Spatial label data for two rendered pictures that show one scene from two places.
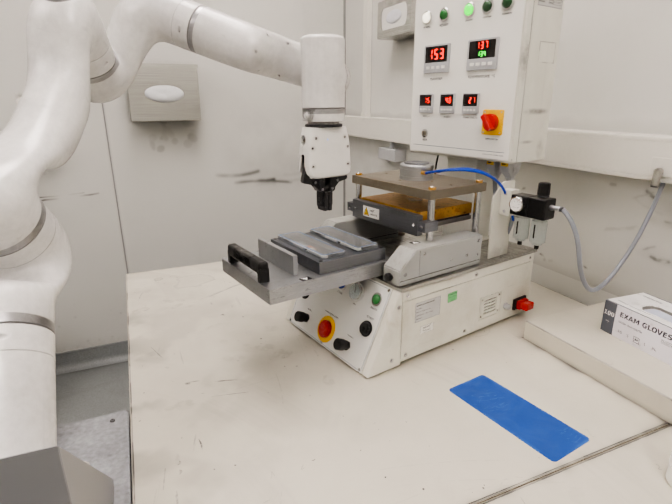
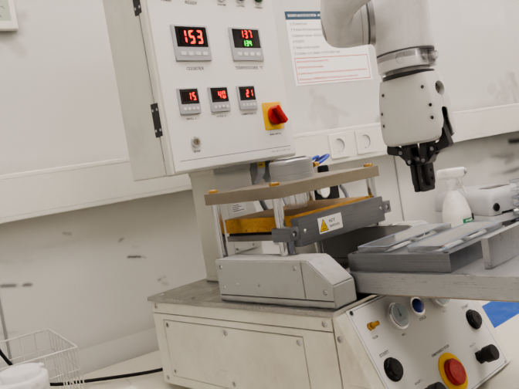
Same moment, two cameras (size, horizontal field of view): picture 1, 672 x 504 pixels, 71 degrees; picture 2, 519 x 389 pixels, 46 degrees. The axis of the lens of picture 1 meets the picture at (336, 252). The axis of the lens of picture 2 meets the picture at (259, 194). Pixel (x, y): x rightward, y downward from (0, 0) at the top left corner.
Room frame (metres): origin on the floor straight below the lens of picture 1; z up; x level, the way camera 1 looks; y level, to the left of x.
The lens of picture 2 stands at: (1.35, 0.89, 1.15)
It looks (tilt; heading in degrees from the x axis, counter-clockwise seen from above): 3 degrees down; 261
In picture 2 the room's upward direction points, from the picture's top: 9 degrees counter-clockwise
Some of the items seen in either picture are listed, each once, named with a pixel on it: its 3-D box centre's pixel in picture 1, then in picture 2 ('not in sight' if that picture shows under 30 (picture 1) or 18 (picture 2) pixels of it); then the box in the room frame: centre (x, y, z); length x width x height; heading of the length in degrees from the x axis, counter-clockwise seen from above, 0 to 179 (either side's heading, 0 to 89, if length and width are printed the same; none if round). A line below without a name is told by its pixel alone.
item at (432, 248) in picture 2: (309, 247); (457, 240); (0.94, 0.06, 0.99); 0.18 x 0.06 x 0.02; 35
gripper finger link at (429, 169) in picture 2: (317, 194); (432, 167); (0.96, 0.04, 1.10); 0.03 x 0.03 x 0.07; 34
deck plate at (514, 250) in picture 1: (422, 249); (295, 279); (1.13, -0.22, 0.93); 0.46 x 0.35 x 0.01; 125
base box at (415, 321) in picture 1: (413, 288); (326, 326); (1.10, -0.20, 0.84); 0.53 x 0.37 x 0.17; 125
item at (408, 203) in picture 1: (417, 197); (300, 202); (1.11, -0.20, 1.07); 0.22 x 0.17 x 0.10; 35
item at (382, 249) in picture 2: (342, 240); (407, 241); (0.99, -0.01, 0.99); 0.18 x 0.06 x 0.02; 35
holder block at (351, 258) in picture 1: (326, 248); (432, 247); (0.97, 0.02, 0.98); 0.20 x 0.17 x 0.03; 35
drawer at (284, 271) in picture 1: (307, 257); (463, 255); (0.94, 0.06, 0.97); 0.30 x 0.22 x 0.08; 125
